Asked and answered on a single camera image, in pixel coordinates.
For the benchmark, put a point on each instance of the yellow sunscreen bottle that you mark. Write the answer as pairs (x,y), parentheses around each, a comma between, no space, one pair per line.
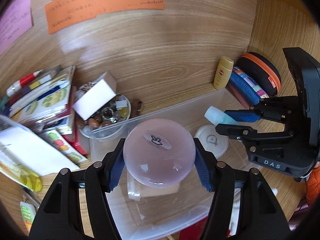
(223,72)

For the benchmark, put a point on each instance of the metal nail clipper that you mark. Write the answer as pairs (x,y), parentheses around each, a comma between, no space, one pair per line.
(31,197)

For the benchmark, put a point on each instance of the pink round jar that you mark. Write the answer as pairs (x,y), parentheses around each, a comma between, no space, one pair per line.
(159,153)

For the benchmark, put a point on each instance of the black orange round case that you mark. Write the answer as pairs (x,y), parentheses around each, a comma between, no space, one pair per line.
(262,71)

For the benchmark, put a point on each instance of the yellow green spray bottle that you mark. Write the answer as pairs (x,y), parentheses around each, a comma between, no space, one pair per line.
(20,174)

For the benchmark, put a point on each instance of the beige foam jar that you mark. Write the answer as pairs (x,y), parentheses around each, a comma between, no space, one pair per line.
(136,190)

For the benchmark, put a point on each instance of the white paper bag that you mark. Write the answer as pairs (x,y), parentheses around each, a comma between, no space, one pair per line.
(28,149)

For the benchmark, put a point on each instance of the pink sticky note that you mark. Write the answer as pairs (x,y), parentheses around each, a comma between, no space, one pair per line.
(16,20)

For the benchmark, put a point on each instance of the teal small bottle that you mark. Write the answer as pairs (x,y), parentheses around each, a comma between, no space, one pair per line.
(216,116)

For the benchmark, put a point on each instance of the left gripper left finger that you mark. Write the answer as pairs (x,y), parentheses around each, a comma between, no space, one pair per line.
(114,166)

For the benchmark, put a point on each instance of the clear plastic storage bin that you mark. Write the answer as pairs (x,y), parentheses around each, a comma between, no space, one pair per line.
(157,217)

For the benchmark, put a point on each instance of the fruit pattern box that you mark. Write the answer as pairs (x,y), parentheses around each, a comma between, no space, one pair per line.
(54,138)

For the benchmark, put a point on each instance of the bowl of beads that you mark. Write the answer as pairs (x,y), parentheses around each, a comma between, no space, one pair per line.
(118,109)

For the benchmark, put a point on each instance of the red velvet pouch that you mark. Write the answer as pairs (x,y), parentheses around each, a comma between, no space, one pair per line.
(194,231)

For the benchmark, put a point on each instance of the white small box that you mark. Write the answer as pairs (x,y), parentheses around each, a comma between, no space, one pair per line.
(91,96)

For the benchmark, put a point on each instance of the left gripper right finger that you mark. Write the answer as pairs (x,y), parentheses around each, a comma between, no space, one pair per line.
(205,164)

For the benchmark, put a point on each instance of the stack of books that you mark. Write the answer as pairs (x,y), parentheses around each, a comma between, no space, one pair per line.
(44,103)

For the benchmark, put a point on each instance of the orange sticky note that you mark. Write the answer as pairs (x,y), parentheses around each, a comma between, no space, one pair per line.
(63,13)

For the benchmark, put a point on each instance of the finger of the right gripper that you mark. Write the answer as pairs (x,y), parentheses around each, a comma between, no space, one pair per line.
(247,133)
(257,113)

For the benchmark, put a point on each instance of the white green orange tube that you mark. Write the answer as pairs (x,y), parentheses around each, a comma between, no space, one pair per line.
(28,214)

